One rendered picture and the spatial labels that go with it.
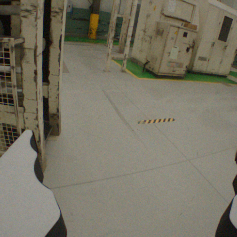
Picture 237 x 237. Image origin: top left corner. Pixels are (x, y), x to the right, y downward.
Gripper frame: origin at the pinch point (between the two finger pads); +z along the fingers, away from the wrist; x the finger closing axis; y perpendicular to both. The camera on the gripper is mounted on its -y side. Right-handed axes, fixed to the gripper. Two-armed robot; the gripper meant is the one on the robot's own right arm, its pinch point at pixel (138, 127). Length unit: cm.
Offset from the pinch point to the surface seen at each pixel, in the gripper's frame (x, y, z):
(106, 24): -110, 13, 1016
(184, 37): 129, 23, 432
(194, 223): 53, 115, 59
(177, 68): 121, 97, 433
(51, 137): -70, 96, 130
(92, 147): -30, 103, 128
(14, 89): -55, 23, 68
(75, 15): -254, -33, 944
